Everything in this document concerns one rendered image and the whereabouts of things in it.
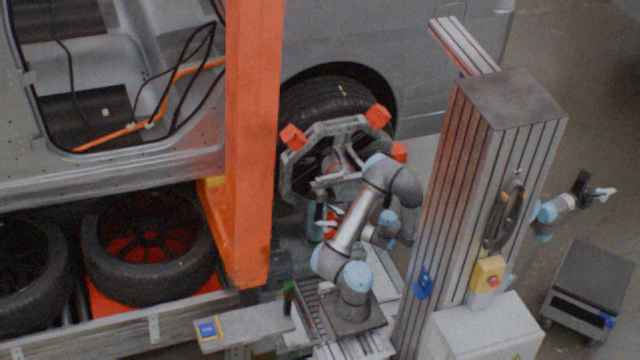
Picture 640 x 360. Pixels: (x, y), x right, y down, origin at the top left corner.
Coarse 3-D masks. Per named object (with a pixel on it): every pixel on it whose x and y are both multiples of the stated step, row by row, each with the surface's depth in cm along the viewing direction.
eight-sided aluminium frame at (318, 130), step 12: (336, 120) 369; (348, 120) 370; (360, 120) 370; (312, 132) 369; (324, 132) 364; (336, 132) 367; (372, 132) 375; (384, 132) 385; (312, 144) 367; (288, 156) 369; (300, 156) 369; (288, 168) 371; (288, 180) 377; (288, 192) 382; (300, 204) 391; (336, 204) 401; (348, 204) 403
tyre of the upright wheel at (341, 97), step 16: (320, 80) 380; (336, 80) 382; (352, 80) 388; (288, 96) 377; (304, 96) 373; (320, 96) 372; (336, 96) 372; (352, 96) 375; (368, 96) 385; (288, 112) 372; (304, 112) 367; (320, 112) 367; (336, 112) 370; (352, 112) 374; (304, 128) 370; (384, 128) 388
